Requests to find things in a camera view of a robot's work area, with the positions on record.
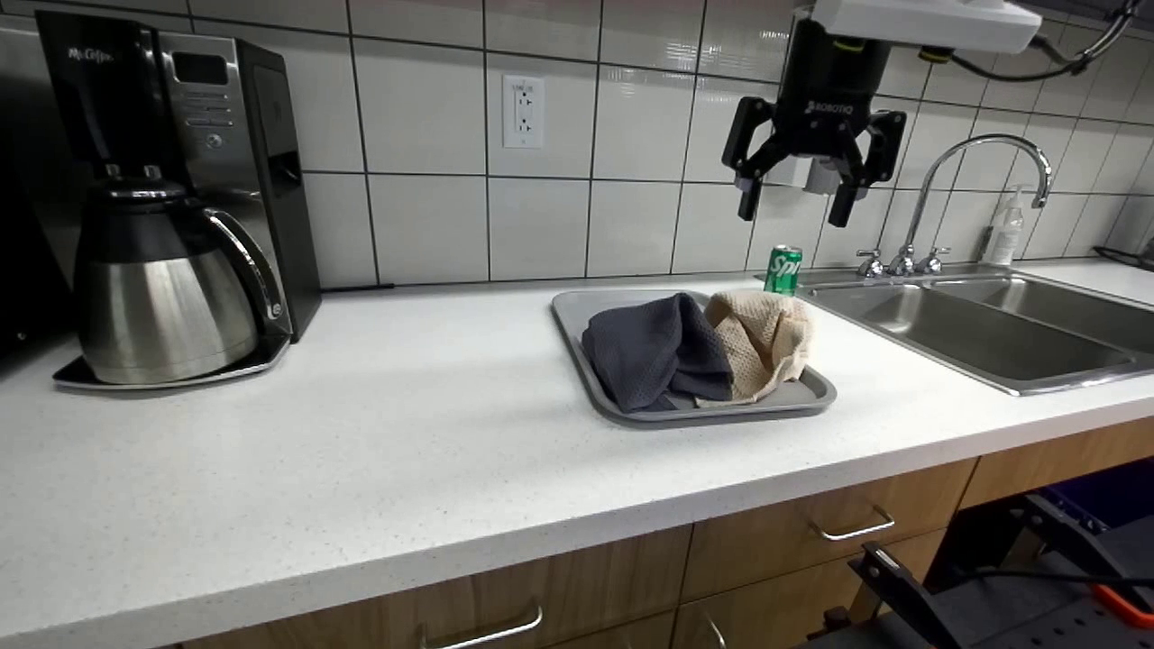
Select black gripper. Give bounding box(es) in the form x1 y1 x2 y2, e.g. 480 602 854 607
720 16 905 227

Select beige waffle towel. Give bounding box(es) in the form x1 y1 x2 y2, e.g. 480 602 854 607
702 289 810 405

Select dark blue waffle towel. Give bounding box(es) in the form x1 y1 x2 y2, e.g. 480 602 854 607
581 293 733 409

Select grey plastic tray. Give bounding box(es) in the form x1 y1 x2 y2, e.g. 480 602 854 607
551 289 837 427

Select green soap bottle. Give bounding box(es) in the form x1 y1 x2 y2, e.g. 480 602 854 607
765 244 803 294

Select chrome sink faucet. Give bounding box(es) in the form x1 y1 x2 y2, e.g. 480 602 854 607
854 132 1052 280

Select stainless steel sink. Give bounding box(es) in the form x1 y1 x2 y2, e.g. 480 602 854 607
801 270 1154 396

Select wooden lower cabinet drawers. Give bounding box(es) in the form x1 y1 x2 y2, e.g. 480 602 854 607
182 418 1154 649

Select black coffee maker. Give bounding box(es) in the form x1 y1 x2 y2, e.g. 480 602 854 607
35 9 322 391

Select steel coffee carafe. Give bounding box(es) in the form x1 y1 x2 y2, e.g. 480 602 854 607
75 184 290 390

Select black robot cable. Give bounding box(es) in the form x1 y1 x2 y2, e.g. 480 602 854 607
920 0 1148 86

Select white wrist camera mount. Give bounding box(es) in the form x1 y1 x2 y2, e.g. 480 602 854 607
810 0 1041 54

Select white wall outlet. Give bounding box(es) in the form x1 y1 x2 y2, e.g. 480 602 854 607
505 77 547 147

